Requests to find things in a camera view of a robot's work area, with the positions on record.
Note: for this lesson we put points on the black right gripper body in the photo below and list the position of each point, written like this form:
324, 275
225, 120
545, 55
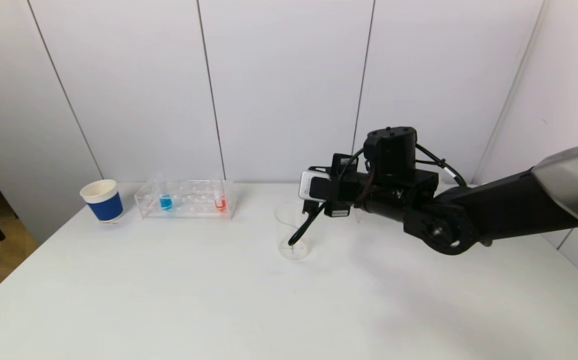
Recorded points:
338, 210

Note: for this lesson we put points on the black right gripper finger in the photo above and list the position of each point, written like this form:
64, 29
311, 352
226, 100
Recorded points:
341, 164
303, 222

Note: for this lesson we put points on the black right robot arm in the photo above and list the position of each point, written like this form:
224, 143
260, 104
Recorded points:
499, 210

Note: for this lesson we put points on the clear glass beaker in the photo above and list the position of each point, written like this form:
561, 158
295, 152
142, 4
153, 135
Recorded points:
284, 235

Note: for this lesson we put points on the test tube with red liquid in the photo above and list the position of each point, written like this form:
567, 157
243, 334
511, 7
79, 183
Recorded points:
220, 204

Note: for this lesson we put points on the test tube with blue liquid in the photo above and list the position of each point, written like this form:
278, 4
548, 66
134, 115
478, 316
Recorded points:
165, 202

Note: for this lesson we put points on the blue and white paper cup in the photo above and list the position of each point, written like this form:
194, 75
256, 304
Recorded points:
105, 207

